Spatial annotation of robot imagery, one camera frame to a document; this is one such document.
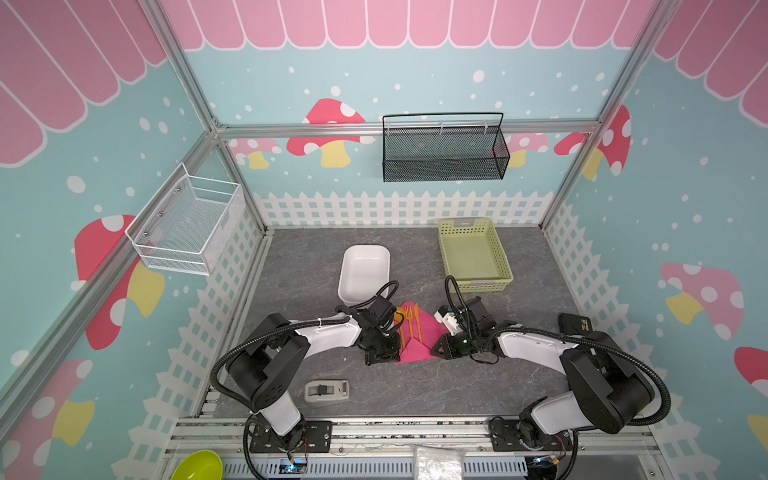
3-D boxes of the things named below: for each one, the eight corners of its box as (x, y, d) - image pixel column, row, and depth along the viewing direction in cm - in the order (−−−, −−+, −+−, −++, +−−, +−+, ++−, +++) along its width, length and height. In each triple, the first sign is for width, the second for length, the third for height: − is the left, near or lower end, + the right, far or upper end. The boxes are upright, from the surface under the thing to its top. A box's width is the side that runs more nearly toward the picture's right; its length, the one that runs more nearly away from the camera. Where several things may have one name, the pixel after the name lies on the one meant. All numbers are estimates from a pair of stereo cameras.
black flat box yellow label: (560, 334, 94) (563, 331, 92) (554, 316, 98) (556, 313, 96) (592, 334, 94) (596, 331, 92) (584, 316, 98) (587, 313, 96)
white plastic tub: (337, 308, 100) (334, 298, 95) (344, 255, 114) (342, 244, 109) (390, 308, 100) (389, 298, 95) (390, 255, 114) (390, 244, 109)
